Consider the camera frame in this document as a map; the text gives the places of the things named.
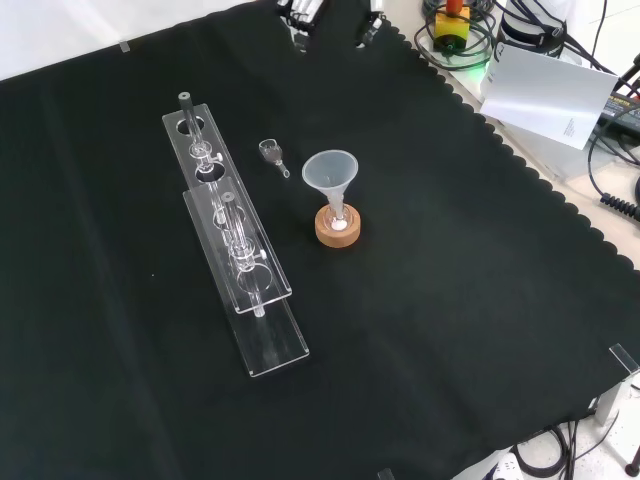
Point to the yellow stop button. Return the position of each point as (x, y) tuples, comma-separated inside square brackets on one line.
[(452, 27)]

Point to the white power strip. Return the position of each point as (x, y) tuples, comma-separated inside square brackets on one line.
[(505, 470)]

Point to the glass round-bottom flask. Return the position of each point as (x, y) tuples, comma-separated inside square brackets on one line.
[(328, 218)]

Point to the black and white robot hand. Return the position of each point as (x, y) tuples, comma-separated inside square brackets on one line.
[(300, 15)]

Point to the black power adapter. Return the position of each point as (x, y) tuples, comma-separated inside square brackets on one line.
[(620, 112)]

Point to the clear tape piece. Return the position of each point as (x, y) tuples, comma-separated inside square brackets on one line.
[(124, 46)]

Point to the clear acrylic funnel stand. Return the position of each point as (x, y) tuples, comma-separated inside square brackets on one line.
[(273, 350)]

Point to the small glass weighing funnel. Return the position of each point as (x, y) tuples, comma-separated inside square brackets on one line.
[(270, 150)]

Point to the translucent plastic funnel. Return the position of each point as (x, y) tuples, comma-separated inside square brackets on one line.
[(330, 176)]

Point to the black bench cloth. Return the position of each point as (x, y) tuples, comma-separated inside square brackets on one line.
[(450, 260)]

